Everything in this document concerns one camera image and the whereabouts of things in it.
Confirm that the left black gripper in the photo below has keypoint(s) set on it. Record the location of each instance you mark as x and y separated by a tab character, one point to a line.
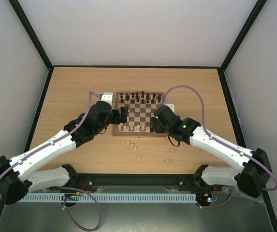
117	120

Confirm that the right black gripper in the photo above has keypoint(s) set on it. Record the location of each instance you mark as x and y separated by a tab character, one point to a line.
158	126

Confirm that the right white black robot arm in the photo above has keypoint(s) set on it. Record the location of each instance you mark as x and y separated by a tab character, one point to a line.
248	170

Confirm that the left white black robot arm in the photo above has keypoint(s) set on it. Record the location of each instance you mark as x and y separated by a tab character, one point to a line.
16	173

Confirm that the wooden chess board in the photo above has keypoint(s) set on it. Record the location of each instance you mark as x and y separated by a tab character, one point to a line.
138	113

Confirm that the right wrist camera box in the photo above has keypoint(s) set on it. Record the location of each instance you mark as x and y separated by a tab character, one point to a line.
171	106

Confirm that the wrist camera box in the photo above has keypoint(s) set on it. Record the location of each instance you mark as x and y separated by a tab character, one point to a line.
108	97
171	106

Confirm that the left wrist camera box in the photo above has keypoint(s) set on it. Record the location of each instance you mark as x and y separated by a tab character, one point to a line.
108	97

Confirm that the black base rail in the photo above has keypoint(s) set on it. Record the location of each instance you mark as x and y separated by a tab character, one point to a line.
137	180

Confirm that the light blue slotted cable duct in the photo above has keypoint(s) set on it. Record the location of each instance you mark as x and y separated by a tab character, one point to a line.
110	198

